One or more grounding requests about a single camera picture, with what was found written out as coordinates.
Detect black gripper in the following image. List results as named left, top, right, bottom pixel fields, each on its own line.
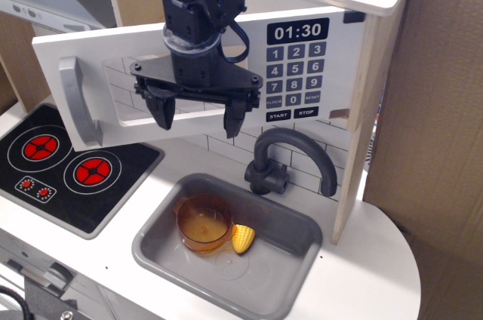
left=130, top=42, right=263, bottom=139

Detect white toy microwave door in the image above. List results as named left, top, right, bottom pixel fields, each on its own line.
left=32, top=7, right=367, bottom=149

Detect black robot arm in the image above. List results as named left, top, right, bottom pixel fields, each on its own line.
left=130, top=0, right=263, bottom=138

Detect white wooden microwave cabinet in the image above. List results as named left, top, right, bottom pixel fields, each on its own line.
left=248, top=0, right=406, bottom=244

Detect dark grey toy faucet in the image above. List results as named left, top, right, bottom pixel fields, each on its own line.
left=245, top=128, right=337, bottom=197

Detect orange transparent toy pot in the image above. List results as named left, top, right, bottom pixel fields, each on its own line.
left=173, top=193, right=233, bottom=253

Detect yellow toy corn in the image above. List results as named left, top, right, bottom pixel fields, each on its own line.
left=232, top=224, right=256, bottom=254

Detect black toy stovetop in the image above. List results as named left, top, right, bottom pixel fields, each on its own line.
left=1, top=104, right=164, bottom=240

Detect grey toy sink basin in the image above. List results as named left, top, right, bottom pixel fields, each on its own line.
left=132, top=174, right=322, bottom=319

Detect grey oven knob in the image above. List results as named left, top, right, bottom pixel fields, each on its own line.
left=44, top=263, right=74, bottom=290

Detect brown cardboard box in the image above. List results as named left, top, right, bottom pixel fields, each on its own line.
left=364, top=0, right=482, bottom=319

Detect black cable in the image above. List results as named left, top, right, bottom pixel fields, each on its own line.
left=0, top=285, right=35, bottom=320

